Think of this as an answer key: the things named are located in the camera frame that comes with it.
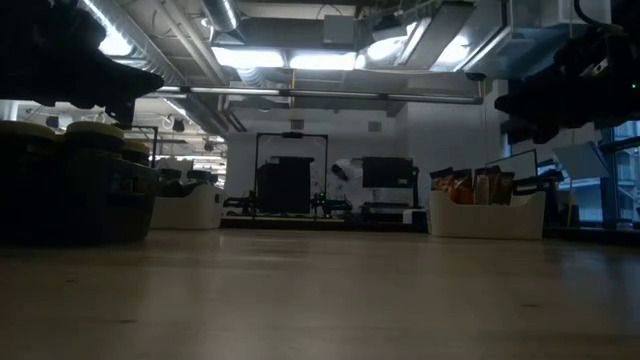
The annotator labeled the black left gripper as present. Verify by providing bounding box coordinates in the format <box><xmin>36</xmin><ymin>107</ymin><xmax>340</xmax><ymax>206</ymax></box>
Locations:
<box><xmin>0</xmin><ymin>0</ymin><xmax>165</xmax><ymax>125</ymax></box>

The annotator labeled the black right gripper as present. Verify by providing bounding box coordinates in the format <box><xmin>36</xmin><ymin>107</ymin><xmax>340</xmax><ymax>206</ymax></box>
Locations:
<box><xmin>494</xmin><ymin>0</ymin><xmax>640</xmax><ymax>145</ymax></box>

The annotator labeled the monitor with white screen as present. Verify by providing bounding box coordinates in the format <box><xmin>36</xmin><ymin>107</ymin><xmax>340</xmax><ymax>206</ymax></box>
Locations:
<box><xmin>484</xmin><ymin>148</ymin><xmax>539</xmax><ymax>197</ymax></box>

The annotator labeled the tilted grey board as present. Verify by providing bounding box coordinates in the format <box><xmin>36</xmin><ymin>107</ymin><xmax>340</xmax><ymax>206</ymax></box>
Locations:
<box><xmin>552</xmin><ymin>141</ymin><xmax>610</xmax><ymax>182</ymax></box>

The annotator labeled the white box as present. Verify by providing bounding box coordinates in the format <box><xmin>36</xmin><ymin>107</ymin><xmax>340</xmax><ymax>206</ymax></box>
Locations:
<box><xmin>154</xmin><ymin>157</ymin><xmax>194</xmax><ymax>174</ymax></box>

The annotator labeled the glass window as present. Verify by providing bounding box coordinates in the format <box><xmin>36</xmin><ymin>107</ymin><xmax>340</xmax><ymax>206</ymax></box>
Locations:
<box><xmin>597</xmin><ymin>118</ymin><xmax>640</xmax><ymax>226</ymax></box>

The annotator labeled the white plastic bin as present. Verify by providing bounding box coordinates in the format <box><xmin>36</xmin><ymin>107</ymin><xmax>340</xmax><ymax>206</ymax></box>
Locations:
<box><xmin>149</xmin><ymin>182</ymin><xmax>224</xmax><ymax>231</ymax></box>
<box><xmin>427</xmin><ymin>191</ymin><xmax>547</xmax><ymax>240</ymax></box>

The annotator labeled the dark grey plastic bin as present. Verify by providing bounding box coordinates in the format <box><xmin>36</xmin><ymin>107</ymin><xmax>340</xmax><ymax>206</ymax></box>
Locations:
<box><xmin>0</xmin><ymin>157</ymin><xmax>160</xmax><ymax>245</ymax></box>

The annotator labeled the white pillar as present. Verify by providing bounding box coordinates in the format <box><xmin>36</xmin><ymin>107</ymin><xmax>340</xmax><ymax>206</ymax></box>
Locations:
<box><xmin>0</xmin><ymin>99</ymin><xmax>21</xmax><ymax>122</ymax></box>

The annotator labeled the black equipment rack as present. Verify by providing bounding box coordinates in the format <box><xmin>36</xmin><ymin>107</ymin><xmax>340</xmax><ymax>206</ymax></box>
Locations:
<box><xmin>360</xmin><ymin>156</ymin><xmax>420</xmax><ymax>224</ymax></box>

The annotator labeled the bright ceiling light panel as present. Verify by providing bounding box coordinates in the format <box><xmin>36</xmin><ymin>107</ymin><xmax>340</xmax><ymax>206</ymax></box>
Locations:
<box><xmin>212</xmin><ymin>47</ymin><xmax>366</xmax><ymax>71</ymax></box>

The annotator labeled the black cabinet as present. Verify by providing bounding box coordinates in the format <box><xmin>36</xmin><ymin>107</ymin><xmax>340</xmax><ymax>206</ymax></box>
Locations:
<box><xmin>257</xmin><ymin>156</ymin><xmax>315</xmax><ymax>216</ymax></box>

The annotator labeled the grey horizontal ceiling pipe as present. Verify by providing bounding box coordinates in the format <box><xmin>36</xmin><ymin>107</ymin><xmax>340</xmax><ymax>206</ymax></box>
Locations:
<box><xmin>157</xmin><ymin>85</ymin><xmax>484</xmax><ymax>105</ymax></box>

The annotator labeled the person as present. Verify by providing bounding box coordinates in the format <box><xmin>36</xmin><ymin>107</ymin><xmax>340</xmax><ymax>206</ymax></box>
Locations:
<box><xmin>329</xmin><ymin>157</ymin><xmax>366</xmax><ymax>212</ymax></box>

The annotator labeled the grey ceiling box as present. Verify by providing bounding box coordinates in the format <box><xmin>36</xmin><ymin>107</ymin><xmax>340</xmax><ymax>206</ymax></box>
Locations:
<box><xmin>322</xmin><ymin>14</ymin><xmax>356</xmax><ymax>46</ymax></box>

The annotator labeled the low black stand frame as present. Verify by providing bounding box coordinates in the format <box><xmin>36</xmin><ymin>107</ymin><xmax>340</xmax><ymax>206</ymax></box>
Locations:
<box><xmin>133</xmin><ymin>124</ymin><xmax>159</xmax><ymax>169</ymax></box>

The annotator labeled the silver ribbed air duct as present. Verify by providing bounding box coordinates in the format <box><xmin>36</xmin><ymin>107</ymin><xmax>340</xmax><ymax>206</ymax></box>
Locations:
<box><xmin>82</xmin><ymin>0</ymin><xmax>191</xmax><ymax>87</ymax></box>

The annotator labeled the silver rectangular air duct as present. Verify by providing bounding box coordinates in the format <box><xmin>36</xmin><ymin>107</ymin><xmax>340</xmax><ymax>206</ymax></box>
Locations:
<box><xmin>399</xmin><ymin>0</ymin><xmax>581</xmax><ymax>81</ymax></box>

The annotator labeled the silver round air duct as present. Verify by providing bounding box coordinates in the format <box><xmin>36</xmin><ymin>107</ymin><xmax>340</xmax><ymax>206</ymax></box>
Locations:
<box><xmin>199</xmin><ymin>0</ymin><xmax>241</xmax><ymax>32</ymax></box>

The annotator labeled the tall black stand frame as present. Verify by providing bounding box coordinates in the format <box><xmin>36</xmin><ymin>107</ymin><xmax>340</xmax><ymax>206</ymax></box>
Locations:
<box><xmin>254</xmin><ymin>131</ymin><xmax>330</xmax><ymax>216</ymax></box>

